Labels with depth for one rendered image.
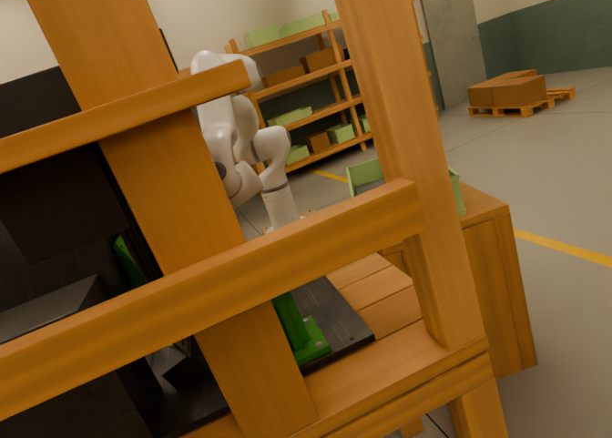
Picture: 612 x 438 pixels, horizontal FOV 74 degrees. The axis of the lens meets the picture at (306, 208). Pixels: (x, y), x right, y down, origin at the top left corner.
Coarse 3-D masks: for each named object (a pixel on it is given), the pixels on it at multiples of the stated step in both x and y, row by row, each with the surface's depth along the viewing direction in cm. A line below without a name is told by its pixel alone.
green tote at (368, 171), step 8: (376, 160) 214; (352, 168) 216; (360, 168) 216; (368, 168) 216; (376, 168) 216; (448, 168) 163; (352, 176) 218; (360, 176) 218; (368, 176) 217; (376, 176) 217; (456, 176) 154; (352, 184) 216; (360, 184) 219; (456, 184) 155; (352, 192) 175; (456, 192) 156; (456, 200) 157; (464, 208) 159
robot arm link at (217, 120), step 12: (228, 96) 104; (204, 108) 101; (216, 108) 100; (228, 108) 102; (204, 120) 100; (216, 120) 99; (228, 120) 100; (204, 132) 96; (216, 132) 93; (228, 132) 93; (216, 144) 89; (228, 144) 90; (216, 156) 88; (228, 156) 89; (228, 168) 87; (228, 180) 87; (228, 192) 89
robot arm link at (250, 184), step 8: (240, 168) 94; (248, 168) 94; (240, 176) 94; (248, 176) 94; (256, 176) 95; (240, 184) 93; (248, 184) 94; (256, 184) 95; (240, 192) 93; (248, 192) 95; (256, 192) 97; (232, 200) 94; (240, 200) 95
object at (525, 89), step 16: (496, 80) 613; (512, 80) 573; (528, 80) 536; (544, 80) 539; (480, 96) 613; (496, 96) 578; (512, 96) 551; (528, 96) 537; (544, 96) 544; (560, 96) 546; (496, 112) 591; (528, 112) 539
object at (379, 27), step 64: (64, 0) 53; (128, 0) 55; (384, 0) 64; (64, 64) 54; (128, 64) 56; (384, 64) 66; (192, 128) 60; (384, 128) 71; (128, 192) 60; (192, 192) 63; (448, 192) 75; (192, 256) 65; (448, 256) 78; (256, 320) 70; (448, 320) 82; (256, 384) 73
